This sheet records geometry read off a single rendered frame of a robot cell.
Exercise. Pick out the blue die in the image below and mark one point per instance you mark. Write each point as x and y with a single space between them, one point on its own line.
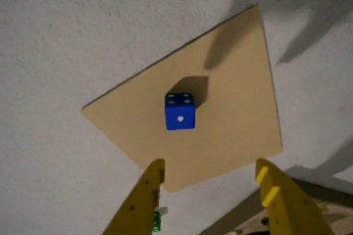
179 111

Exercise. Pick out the green die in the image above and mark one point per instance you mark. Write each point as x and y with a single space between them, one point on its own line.
157 222

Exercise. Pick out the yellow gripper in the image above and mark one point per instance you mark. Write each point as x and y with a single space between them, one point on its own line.
290 210

